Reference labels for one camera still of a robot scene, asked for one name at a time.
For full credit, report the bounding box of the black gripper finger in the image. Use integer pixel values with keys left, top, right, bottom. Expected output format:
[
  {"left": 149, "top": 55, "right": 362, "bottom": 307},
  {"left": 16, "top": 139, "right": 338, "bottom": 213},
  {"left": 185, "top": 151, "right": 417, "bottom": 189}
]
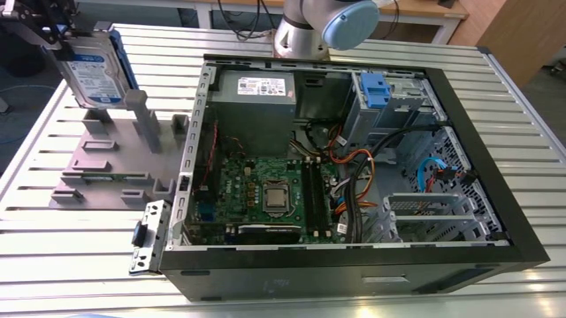
[{"left": 0, "top": 11, "right": 75, "bottom": 61}]

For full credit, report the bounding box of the hard disk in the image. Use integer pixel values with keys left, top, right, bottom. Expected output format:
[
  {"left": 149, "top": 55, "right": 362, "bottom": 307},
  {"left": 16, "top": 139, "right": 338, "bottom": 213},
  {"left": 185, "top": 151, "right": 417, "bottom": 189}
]
[{"left": 55, "top": 26, "right": 141, "bottom": 110}]

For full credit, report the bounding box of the metal disk bay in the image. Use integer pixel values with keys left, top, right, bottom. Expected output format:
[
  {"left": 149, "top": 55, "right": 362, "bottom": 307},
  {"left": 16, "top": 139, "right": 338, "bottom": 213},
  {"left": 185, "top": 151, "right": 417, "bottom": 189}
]
[{"left": 382, "top": 193, "right": 505, "bottom": 242}]

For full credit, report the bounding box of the grey parts rack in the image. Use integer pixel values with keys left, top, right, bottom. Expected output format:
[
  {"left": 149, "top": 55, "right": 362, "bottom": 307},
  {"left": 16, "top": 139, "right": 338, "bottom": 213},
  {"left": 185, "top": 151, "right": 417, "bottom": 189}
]
[{"left": 50, "top": 89, "right": 195, "bottom": 212}]

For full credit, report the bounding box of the green RAM stick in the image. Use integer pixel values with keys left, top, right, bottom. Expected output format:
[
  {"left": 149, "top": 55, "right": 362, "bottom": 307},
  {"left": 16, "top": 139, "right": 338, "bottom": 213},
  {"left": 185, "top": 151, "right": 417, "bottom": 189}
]
[{"left": 82, "top": 174, "right": 147, "bottom": 182}]

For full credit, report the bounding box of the grey power supply unit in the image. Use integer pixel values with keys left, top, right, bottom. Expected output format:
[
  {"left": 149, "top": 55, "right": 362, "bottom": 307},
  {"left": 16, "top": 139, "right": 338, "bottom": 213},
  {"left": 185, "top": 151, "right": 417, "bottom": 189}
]
[{"left": 207, "top": 69, "right": 298, "bottom": 158}]

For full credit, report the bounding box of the green motherboard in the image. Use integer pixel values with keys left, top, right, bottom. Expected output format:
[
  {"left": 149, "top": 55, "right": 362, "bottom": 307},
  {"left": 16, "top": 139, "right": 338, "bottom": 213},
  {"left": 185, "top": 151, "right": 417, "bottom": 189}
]
[{"left": 194, "top": 157, "right": 350, "bottom": 246}]

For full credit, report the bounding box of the CPU socket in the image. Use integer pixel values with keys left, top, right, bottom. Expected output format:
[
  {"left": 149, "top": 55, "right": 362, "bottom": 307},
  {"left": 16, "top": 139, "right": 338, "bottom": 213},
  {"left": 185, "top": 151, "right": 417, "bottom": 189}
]
[{"left": 259, "top": 178, "right": 297, "bottom": 218}]

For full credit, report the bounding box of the silver CPU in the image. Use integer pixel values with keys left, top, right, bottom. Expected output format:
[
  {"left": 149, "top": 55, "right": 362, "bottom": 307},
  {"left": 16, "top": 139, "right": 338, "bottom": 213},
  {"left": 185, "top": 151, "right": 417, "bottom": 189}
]
[{"left": 265, "top": 188, "right": 290, "bottom": 208}]

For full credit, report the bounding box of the blue drive latch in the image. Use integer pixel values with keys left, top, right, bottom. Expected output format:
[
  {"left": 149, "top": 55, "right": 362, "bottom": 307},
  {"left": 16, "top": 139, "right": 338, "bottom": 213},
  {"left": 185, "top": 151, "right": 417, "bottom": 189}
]
[{"left": 361, "top": 72, "right": 393, "bottom": 109}]

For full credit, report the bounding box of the black RAM slot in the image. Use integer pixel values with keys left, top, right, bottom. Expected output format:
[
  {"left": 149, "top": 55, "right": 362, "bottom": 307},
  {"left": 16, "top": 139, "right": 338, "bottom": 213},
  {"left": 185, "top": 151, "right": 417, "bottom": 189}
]
[
  {"left": 314, "top": 157, "right": 334, "bottom": 238},
  {"left": 301, "top": 157, "right": 321, "bottom": 238}
]

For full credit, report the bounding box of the metal optical drive cage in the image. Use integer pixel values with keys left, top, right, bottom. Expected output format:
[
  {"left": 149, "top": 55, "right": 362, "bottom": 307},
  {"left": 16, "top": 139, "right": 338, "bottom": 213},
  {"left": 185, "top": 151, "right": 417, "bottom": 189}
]
[{"left": 342, "top": 71, "right": 446, "bottom": 156}]

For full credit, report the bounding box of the black graphics card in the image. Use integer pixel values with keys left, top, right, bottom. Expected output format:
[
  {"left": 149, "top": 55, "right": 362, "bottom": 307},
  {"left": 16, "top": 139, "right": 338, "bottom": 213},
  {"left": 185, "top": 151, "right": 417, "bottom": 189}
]
[{"left": 237, "top": 223, "right": 305, "bottom": 245}]

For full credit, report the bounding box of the black PC case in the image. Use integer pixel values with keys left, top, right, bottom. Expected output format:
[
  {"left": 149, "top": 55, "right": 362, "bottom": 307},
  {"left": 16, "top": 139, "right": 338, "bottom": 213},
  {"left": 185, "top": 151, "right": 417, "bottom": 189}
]
[{"left": 158, "top": 52, "right": 552, "bottom": 302}]

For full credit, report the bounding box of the wooden cabinet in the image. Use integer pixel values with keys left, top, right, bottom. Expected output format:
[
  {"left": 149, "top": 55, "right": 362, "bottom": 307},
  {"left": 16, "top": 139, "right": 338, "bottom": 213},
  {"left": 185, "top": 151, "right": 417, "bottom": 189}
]
[{"left": 446, "top": 0, "right": 566, "bottom": 89}]

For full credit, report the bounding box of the metal expansion slot bracket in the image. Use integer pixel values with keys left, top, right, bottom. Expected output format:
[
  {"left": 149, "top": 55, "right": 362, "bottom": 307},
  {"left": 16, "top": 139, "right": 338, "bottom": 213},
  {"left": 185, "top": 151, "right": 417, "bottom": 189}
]
[{"left": 127, "top": 199, "right": 173, "bottom": 276}]

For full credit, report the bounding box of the wooden desk with white frame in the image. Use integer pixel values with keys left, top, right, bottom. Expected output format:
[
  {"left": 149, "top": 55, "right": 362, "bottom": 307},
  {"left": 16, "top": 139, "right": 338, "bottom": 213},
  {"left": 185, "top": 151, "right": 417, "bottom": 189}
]
[{"left": 177, "top": 0, "right": 470, "bottom": 46}]

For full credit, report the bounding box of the orange yellow wire bundle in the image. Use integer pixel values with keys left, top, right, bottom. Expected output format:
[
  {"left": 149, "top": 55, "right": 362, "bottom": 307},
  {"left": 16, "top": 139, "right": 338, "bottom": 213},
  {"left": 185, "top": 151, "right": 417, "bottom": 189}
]
[{"left": 329, "top": 148, "right": 377, "bottom": 216}]

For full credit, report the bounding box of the black cable bundle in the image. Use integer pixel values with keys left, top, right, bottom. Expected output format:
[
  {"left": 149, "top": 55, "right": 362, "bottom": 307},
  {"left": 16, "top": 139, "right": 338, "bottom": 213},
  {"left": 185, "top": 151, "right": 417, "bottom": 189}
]
[{"left": 345, "top": 125, "right": 444, "bottom": 242}]

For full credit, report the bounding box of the blue data wire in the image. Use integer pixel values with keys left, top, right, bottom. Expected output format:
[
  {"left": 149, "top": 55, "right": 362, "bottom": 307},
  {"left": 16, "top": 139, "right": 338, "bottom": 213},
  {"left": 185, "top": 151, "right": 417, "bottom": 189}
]
[{"left": 417, "top": 157, "right": 444, "bottom": 193}]

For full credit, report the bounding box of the power wire with black plug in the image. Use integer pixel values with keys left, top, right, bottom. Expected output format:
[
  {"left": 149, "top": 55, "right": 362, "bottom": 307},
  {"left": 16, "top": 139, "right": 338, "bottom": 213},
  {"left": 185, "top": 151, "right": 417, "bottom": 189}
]
[{"left": 436, "top": 167, "right": 481, "bottom": 186}]

